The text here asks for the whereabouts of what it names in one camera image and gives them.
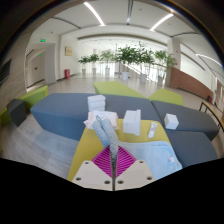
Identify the small white cube box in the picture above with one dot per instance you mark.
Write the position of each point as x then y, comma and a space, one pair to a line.
171, 121

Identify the long blue bench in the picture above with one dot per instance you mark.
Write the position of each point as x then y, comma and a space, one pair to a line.
56, 110

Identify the ceiling light strips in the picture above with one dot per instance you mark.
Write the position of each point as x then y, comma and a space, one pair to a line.
95, 14

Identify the white tube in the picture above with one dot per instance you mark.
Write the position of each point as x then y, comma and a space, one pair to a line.
152, 130

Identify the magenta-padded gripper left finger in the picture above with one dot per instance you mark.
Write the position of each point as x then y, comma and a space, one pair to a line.
91, 176

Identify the row of potted plants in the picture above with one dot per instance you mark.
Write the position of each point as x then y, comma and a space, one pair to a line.
128, 55

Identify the stacked white tissue packs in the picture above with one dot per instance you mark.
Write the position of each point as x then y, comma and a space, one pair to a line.
96, 102

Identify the wide blue bench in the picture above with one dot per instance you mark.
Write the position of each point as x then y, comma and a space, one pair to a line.
193, 146

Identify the long green bench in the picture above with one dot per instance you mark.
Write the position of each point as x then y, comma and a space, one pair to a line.
115, 88

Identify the wooden chair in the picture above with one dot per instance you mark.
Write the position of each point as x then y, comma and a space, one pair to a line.
211, 108

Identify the green exit sign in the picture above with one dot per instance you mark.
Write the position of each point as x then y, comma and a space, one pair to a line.
42, 40

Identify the pink white plastic packet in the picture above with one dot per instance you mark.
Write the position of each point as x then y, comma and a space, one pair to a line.
110, 117

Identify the framed wall plaque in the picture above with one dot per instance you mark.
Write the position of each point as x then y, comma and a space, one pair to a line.
68, 51

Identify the dark wall screen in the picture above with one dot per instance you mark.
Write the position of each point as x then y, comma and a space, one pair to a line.
5, 71

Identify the angled blue bench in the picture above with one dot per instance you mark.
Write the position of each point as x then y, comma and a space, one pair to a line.
193, 116

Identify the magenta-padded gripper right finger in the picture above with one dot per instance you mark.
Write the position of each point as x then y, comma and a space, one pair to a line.
136, 175

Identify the light blue towel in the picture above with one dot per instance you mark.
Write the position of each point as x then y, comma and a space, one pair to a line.
150, 155

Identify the short green bench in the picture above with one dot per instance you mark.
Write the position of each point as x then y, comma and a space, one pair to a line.
166, 96

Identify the tall white box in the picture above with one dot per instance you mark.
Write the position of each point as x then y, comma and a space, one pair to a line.
131, 123

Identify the red bin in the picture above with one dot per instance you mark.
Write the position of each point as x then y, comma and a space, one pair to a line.
67, 74

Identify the dark grey ottoman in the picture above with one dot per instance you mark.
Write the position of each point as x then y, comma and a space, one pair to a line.
16, 111

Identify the green bench beside ottoman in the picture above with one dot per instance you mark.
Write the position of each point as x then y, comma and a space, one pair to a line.
33, 96

